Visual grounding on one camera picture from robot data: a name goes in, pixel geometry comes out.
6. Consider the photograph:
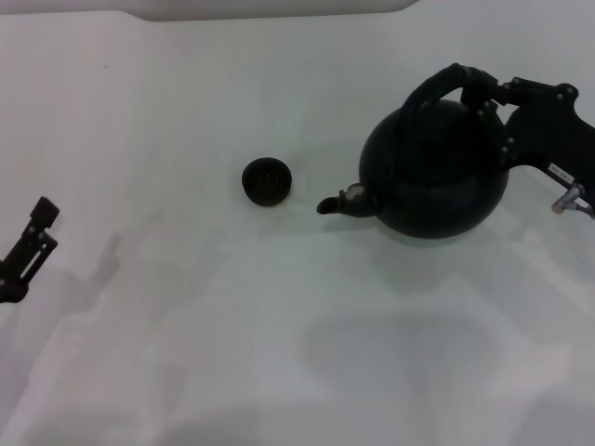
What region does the small black teacup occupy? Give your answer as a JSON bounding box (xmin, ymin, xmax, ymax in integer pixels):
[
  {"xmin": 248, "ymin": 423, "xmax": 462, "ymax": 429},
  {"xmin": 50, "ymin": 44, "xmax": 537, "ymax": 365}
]
[{"xmin": 241, "ymin": 157, "xmax": 295, "ymax": 207}]

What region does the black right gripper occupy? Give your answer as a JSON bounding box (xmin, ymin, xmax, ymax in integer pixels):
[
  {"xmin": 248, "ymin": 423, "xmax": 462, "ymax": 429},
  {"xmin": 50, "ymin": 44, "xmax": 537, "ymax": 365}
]
[{"xmin": 457, "ymin": 64, "xmax": 595, "ymax": 208}]

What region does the black round teapot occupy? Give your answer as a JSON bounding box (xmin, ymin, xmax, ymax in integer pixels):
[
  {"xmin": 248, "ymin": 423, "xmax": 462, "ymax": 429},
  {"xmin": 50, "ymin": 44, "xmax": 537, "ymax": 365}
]
[{"xmin": 316, "ymin": 62, "xmax": 510, "ymax": 241}]

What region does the silver right wrist cable connector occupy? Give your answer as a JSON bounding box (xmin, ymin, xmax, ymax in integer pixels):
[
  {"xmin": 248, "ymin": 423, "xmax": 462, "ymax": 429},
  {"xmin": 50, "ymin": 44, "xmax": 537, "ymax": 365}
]
[{"xmin": 550, "ymin": 182, "xmax": 595, "ymax": 220}]

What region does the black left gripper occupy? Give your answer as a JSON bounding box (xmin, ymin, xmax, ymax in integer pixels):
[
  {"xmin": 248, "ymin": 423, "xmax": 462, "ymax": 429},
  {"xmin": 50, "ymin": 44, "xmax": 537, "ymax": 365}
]
[{"xmin": 0, "ymin": 195, "xmax": 61, "ymax": 304}]

